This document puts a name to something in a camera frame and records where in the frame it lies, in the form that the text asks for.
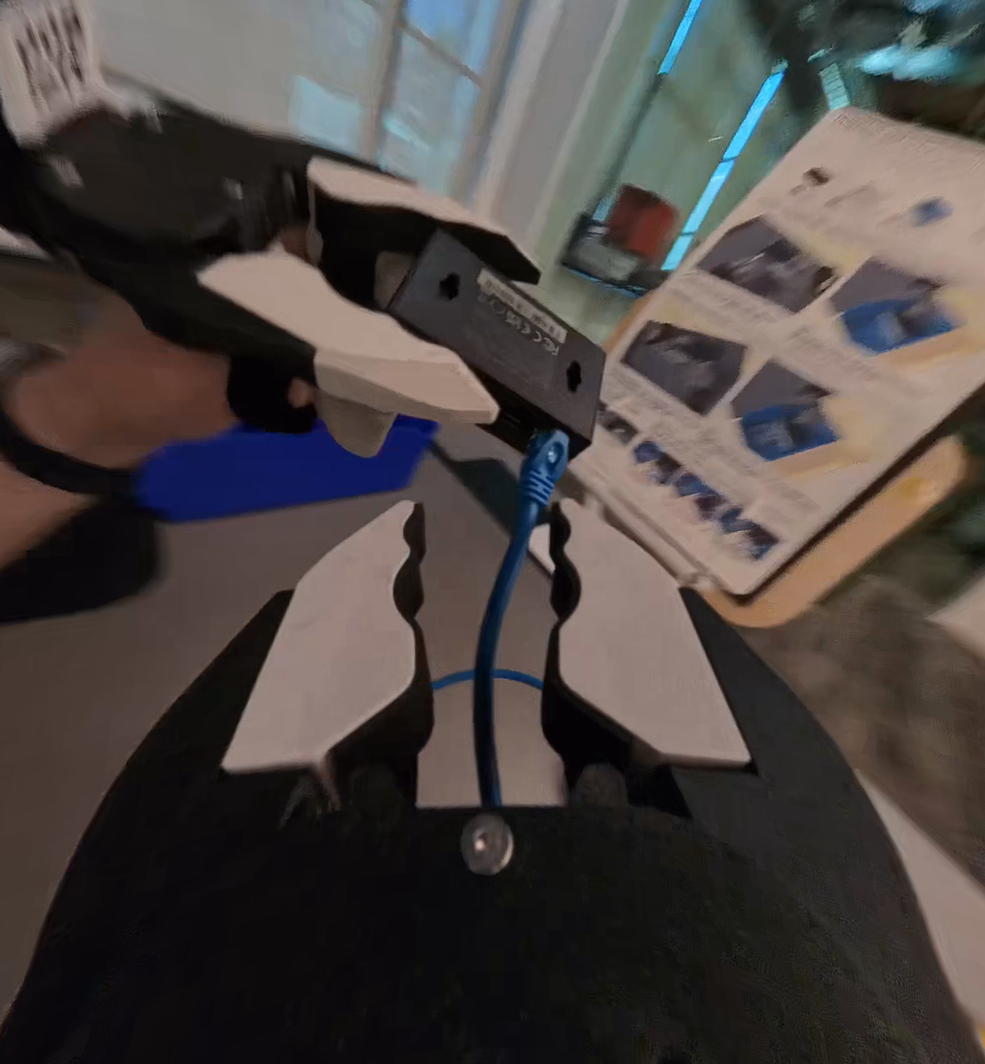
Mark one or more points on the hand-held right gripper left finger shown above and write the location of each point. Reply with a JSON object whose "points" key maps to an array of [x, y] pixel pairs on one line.
{"points": [[334, 665]]}

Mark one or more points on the blue plastic bin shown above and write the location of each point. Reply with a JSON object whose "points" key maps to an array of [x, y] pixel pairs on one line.
{"points": [[251, 474]]}

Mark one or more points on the glass partition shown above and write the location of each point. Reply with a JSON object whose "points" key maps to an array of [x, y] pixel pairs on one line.
{"points": [[692, 100]]}

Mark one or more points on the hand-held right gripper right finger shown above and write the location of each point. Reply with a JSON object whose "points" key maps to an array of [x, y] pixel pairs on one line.
{"points": [[650, 673]]}

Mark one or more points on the printed instruction sheet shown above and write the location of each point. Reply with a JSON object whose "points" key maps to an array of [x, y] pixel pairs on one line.
{"points": [[792, 332]]}

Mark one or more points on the large window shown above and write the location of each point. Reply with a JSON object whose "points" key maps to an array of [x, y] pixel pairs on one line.
{"points": [[426, 83]]}

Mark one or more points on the person's left hand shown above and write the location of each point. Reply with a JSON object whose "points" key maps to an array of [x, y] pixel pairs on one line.
{"points": [[127, 399]]}

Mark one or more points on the red case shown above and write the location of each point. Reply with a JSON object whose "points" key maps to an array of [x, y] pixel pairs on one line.
{"points": [[642, 220]]}

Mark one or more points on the black network switch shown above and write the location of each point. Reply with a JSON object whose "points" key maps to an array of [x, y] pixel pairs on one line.
{"points": [[501, 332]]}

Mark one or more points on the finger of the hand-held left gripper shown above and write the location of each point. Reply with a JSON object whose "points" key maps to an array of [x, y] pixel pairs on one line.
{"points": [[359, 349], [426, 204]]}

